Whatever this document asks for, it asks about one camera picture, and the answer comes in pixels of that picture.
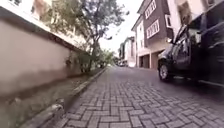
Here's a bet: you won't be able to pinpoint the black car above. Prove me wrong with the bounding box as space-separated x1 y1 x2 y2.
156 1 224 88

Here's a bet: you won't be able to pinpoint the tree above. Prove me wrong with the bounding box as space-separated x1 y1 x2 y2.
42 0 130 73

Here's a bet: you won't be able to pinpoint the grey kerb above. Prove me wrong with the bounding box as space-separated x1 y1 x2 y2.
19 66 110 128

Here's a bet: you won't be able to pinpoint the green bushes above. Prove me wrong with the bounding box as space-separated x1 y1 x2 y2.
65 48 118 75

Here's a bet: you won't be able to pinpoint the dirt strip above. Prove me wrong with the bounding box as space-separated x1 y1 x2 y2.
0 68 105 128

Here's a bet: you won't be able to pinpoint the beige wall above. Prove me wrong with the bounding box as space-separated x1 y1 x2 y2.
0 5 88 98

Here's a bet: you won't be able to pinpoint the brown and white building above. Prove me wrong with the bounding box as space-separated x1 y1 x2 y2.
131 0 224 71

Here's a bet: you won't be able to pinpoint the grey brick paved road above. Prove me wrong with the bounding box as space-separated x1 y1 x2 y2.
49 65 224 128

